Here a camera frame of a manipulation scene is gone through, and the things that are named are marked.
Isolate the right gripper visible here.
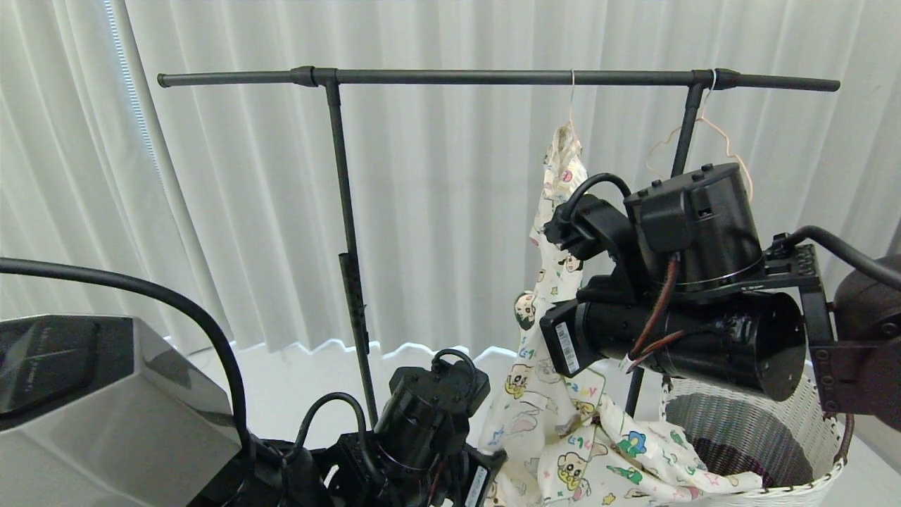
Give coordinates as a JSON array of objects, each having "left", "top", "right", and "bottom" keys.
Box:
[{"left": 541, "top": 292, "right": 807, "bottom": 402}]

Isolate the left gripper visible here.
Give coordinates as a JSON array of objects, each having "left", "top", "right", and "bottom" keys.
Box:
[{"left": 373, "top": 384, "right": 508, "bottom": 507}]

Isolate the cream printed garment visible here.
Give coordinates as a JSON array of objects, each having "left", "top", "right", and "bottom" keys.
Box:
[
  {"left": 510, "top": 123, "right": 610, "bottom": 423},
  {"left": 479, "top": 394, "right": 764, "bottom": 507}
]

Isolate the white laundry basket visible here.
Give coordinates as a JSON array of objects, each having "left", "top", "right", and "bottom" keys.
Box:
[{"left": 658, "top": 359, "right": 847, "bottom": 507}]

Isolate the black clothes rack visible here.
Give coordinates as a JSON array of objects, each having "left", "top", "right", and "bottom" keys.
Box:
[{"left": 157, "top": 65, "right": 841, "bottom": 429}]

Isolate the black cable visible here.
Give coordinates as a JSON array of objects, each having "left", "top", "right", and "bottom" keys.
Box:
[
  {"left": 562, "top": 173, "right": 632, "bottom": 219},
  {"left": 431, "top": 349, "right": 481, "bottom": 384},
  {"left": 0, "top": 257, "right": 251, "bottom": 458},
  {"left": 290, "top": 392, "right": 368, "bottom": 487},
  {"left": 771, "top": 225, "right": 901, "bottom": 291}
]

